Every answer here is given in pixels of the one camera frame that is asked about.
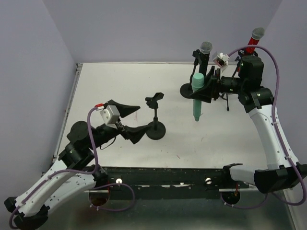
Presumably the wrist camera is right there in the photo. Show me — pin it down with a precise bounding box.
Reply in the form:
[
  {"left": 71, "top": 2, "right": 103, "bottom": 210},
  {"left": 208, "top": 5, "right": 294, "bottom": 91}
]
[
  {"left": 100, "top": 105, "right": 120, "bottom": 125},
  {"left": 213, "top": 52, "right": 230, "bottom": 73}
]

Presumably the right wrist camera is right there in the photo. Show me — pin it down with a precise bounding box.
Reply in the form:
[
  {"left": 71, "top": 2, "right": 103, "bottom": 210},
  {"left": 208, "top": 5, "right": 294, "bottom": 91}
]
[{"left": 213, "top": 52, "right": 230, "bottom": 73}]

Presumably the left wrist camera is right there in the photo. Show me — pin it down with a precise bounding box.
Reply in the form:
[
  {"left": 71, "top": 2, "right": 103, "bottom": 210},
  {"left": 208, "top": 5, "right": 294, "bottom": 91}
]
[{"left": 100, "top": 105, "right": 120, "bottom": 125}]

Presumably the teal microphone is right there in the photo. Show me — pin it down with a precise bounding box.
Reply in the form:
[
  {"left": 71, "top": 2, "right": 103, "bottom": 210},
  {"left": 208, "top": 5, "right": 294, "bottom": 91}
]
[{"left": 191, "top": 73, "right": 204, "bottom": 122}]

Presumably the black tripod shock-mount stand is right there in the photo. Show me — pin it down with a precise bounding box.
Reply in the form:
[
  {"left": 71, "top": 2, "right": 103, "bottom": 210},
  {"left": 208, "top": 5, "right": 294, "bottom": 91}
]
[{"left": 219, "top": 47, "right": 258, "bottom": 112}]

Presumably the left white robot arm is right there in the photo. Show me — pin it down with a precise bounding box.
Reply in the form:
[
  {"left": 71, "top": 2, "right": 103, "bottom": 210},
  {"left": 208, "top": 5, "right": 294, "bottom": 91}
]
[{"left": 4, "top": 100, "right": 149, "bottom": 230}]

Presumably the black round-base stand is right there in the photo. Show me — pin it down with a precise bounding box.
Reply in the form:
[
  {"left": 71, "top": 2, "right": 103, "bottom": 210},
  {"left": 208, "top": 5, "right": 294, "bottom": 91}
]
[
  {"left": 145, "top": 92, "right": 166, "bottom": 140},
  {"left": 179, "top": 49, "right": 201, "bottom": 99}
]

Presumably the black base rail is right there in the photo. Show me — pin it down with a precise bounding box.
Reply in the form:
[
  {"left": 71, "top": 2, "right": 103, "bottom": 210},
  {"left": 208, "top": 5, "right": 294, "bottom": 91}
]
[{"left": 89, "top": 167, "right": 254, "bottom": 200}]

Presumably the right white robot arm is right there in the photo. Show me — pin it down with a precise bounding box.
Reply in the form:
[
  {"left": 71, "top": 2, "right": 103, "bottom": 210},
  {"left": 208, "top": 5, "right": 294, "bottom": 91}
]
[{"left": 190, "top": 56, "right": 307, "bottom": 194}]

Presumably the red rhinestone microphone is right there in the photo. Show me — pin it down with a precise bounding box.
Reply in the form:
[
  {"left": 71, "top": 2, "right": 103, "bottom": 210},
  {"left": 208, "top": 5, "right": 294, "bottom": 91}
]
[{"left": 245, "top": 27, "right": 265, "bottom": 55}]

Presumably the black microphone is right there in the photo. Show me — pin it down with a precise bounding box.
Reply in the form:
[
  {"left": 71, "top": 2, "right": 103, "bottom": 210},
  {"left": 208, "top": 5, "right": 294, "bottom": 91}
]
[{"left": 199, "top": 41, "right": 213, "bottom": 76}]

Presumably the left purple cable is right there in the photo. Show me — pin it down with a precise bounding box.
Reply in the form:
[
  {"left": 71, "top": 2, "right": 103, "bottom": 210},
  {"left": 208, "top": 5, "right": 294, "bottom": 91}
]
[{"left": 9, "top": 105, "right": 135, "bottom": 228}]

